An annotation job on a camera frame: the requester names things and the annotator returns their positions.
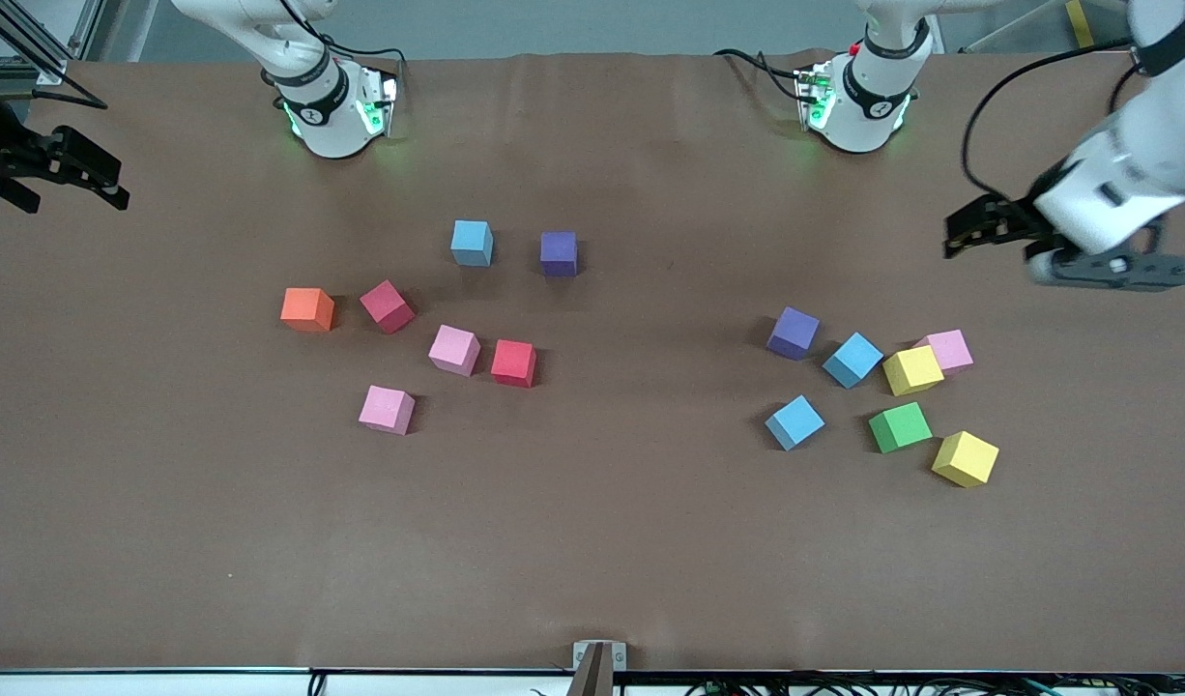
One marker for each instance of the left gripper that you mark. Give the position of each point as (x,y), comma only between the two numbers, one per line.
(1016,218)

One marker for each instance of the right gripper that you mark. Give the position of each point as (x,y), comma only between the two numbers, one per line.
(3,147)

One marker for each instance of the light blue foam cube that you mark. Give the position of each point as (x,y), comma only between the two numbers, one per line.
(472,242)
(852,360)
(794,421)

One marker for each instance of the purple foam cube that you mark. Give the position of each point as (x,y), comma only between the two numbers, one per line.
(793,333)
(559,253)

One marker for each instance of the red foam cube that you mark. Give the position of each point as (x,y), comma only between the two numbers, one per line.
(513,362)

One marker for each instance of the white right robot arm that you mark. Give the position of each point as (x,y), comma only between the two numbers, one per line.
(327,106)

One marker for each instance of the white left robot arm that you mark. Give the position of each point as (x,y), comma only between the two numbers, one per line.
(868,97)

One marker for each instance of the pink foam cube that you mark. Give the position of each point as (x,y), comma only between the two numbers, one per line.
(952,350)
(387,409)
(454,349)

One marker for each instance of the yellow foam cube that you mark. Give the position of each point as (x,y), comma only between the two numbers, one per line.
(912,370)
(965,458)

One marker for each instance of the green foam cube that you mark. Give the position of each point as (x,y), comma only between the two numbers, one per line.
(900,427)

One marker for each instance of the orange foam cube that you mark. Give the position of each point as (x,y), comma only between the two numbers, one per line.
(307,309)

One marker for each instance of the crimson foam cube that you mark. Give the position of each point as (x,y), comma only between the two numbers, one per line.
(388,306)

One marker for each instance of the brown table cover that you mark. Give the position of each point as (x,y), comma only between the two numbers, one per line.
(650,541)

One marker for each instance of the aluminium frame profile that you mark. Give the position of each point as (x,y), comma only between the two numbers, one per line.
(51,72)

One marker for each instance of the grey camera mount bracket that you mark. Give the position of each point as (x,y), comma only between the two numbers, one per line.
(599,667)

